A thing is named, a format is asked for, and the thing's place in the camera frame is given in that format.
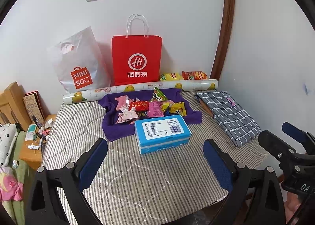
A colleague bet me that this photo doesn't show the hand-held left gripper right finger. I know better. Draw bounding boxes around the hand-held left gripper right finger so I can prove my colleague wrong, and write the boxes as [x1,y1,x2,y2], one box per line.
[203,138,288,225]

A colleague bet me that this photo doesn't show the person's right hand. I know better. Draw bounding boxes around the person's right hand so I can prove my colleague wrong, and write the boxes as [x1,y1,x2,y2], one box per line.
[284,191,308,223]

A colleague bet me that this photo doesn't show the green blanket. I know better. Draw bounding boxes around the green blanket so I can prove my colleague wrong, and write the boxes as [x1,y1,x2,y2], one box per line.
[0,131,36,218]

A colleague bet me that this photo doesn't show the white spotted cloth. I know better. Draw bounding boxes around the white spotted cloth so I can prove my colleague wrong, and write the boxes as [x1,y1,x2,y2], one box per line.
[0,124,20,166]

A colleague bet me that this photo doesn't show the fruit print wallpaper roll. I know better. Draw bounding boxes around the fruit print wallpaper roll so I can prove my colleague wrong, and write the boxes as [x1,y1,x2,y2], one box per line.
[63,79,219,105]

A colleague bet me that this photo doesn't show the brown wooden door frame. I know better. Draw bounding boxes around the brown wooden door frame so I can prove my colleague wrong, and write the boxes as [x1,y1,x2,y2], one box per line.
[210,0,235,80]

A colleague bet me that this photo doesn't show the red paper bag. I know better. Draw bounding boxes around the red paper bag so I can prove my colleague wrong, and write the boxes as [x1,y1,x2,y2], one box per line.
[112,14,163,86]

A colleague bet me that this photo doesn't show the white plastic shopping bag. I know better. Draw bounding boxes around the white plastic shopping bag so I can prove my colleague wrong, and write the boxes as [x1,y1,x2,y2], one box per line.
[47,27,112,93]

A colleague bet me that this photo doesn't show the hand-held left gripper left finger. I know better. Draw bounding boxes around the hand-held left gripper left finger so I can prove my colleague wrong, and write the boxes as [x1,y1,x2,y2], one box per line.
[24,138,109,225]

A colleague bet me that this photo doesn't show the blue cardboard box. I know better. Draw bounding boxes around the blue cardboard box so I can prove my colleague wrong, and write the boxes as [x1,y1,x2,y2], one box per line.
[134,114,192,154]

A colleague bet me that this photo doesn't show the grey checked cloth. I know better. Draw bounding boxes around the grey checked cloth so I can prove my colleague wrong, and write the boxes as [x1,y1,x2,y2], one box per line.
[197,91,261,147]

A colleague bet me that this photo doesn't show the purple towel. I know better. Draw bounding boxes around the purple towel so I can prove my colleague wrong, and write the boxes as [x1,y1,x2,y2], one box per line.
[98,88,203,142]

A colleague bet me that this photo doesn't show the wooden board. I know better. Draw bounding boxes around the wooden board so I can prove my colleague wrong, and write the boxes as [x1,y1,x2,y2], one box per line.
[199,99,217,118]

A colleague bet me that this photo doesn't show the orange chip bag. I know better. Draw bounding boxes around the orange chip bag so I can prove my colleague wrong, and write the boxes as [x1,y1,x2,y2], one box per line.
[182,71,208,81]

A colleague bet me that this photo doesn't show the patterned brown book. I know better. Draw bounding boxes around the patterned brown book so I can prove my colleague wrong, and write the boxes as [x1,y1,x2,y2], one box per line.
[23,91,46,121]

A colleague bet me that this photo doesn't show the pile of snack packets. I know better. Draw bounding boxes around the pile of snack packets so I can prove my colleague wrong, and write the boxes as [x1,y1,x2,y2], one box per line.
[116,86,186,124]

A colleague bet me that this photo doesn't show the striped mattress pad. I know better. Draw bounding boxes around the striped mattress pad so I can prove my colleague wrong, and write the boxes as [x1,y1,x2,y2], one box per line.
[41,89,270,225]

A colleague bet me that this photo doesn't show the yellow chip bag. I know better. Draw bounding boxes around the yellow chip bag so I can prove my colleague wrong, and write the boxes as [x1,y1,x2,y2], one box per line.
[159,73,184,82]

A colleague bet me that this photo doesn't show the wooden nightstand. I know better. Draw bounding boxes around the wooden nightstand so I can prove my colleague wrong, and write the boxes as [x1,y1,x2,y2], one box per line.
[19,114,57,170]

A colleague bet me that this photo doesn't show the pink cloth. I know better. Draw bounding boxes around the pink cloth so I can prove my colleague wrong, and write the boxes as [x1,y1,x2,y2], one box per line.
[0,166,24,201]

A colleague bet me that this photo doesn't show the teal tube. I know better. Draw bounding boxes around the teal tube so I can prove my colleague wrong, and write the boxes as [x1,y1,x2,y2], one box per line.
[26,124,37,140]

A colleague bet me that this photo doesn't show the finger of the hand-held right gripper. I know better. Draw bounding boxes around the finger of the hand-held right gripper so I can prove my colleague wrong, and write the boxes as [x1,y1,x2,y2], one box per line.
[258,130,306,166]
[282,122,315,153]

